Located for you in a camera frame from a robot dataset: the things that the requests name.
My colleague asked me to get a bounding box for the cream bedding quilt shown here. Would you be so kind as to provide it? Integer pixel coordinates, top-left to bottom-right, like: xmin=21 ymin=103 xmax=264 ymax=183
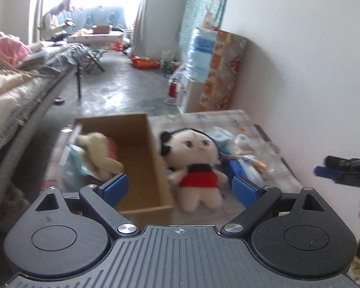
xmin=0 ymin=70 xmax=39 ymax=95

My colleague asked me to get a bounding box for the plaid floral tablecloth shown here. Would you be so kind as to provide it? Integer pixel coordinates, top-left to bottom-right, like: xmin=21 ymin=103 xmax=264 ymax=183
xmin=42 ymin=111 xmax=302 ymax=228

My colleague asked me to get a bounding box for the beige plush toy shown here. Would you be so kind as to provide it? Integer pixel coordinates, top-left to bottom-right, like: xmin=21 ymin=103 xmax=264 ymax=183
xmin=77 ymin=132 xmax=124 ymax=181

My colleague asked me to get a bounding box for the black-haired plush doll red dress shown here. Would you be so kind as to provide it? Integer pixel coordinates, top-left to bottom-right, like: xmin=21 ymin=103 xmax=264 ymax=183
xmin=160 ymin=128 xmax=228 ymax=213

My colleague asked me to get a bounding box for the bed with mattress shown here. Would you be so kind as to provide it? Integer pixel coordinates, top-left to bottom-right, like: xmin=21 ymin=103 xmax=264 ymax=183
xmin=0 ymin=43 xmax=90 ymax=235

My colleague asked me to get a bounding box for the red orange bag on floor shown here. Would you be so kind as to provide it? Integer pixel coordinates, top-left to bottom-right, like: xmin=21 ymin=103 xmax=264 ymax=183
xmin=130 ymin=55 xmax=160 ymax=70

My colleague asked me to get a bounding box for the small white round container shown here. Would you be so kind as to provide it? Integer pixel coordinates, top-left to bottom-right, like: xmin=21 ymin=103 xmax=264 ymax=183
xmin=234 ymin=134 xmax=250 ymax=151

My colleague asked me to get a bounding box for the patterned cloth covered cabinet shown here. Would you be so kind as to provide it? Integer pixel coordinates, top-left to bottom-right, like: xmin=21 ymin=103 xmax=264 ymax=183
xmin=197 ymin=30 xmax=247 ymax=112

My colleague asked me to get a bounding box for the white water dispenser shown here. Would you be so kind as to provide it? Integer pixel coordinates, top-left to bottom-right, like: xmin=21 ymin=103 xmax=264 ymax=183
xmin=177 ymin=72 xmax=204 ymax=113

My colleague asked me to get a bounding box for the red thermos bottle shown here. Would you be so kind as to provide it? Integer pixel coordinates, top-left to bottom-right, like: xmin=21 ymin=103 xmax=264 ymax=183
xmin=168 ymin=78 xmax=178 ymax=98

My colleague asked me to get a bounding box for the low white table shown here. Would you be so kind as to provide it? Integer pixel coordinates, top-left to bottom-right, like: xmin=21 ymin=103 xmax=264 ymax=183
xmin=68 ymin=31 xmax=125 ymax=45

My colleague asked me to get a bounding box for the pink blanket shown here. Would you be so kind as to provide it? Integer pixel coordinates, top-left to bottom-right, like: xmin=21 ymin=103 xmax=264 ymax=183
xmin=0 ymin=35 xmax=32 ymax=66

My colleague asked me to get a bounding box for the folding stool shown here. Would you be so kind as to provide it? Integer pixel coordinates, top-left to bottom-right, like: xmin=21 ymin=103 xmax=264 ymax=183
xmin=81 ymin=48 xmax=107 ymax=74

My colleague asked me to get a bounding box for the seated person by window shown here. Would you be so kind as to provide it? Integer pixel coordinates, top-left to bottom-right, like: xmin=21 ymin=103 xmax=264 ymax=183
xmin=39 ymin=2 xmax=75 ymax=42

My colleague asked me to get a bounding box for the orange striped white towel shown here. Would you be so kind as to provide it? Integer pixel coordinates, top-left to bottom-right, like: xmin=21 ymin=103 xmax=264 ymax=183
xmin=225 ymin=149 xmax=269 ymax=174

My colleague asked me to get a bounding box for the brown cardboard box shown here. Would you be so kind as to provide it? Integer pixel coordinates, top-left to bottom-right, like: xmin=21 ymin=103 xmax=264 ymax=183
xmin=75 ymin=113 xmax=174 ymax=229

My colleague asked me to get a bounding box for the blue water jug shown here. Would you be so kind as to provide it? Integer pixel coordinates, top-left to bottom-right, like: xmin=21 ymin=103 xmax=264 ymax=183
xmin=185 ymin=28 xmax=218 ymax=82

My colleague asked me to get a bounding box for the blue plastic packet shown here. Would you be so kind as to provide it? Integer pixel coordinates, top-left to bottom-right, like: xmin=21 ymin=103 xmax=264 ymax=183
xmin=59 ymin=143 xmax=88 ymax=192

